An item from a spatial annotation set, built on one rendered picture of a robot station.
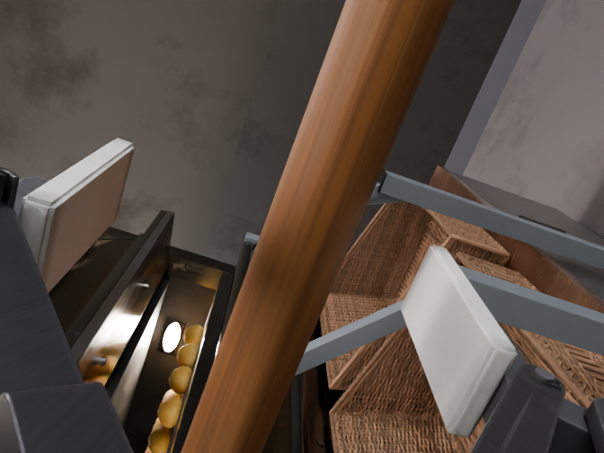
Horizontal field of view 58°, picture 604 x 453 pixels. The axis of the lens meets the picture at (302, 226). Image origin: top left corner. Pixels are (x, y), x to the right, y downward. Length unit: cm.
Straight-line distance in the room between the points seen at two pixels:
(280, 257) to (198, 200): 316
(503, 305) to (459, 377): 52
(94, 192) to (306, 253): 7
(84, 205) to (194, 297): 175
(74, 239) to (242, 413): 9
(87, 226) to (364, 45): 10
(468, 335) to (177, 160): 315
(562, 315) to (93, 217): 61
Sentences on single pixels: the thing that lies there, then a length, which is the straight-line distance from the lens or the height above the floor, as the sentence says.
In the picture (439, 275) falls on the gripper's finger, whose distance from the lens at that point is 19.
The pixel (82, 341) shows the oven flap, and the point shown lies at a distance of 110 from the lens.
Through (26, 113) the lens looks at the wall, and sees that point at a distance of 350.
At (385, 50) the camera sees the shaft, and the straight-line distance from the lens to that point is 16.
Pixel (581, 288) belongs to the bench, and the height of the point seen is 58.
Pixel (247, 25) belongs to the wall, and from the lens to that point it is 312.
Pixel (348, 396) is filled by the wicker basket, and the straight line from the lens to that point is 133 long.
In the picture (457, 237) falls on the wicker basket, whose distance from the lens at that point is 128.
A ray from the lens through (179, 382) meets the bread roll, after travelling 157.
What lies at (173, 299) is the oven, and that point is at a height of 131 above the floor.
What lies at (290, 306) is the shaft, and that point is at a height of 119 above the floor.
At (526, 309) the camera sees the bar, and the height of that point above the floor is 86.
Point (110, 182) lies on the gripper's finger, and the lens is 18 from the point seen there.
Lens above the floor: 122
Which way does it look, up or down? 8 degrees down
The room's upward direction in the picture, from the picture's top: 72 degrees counter-clockwise
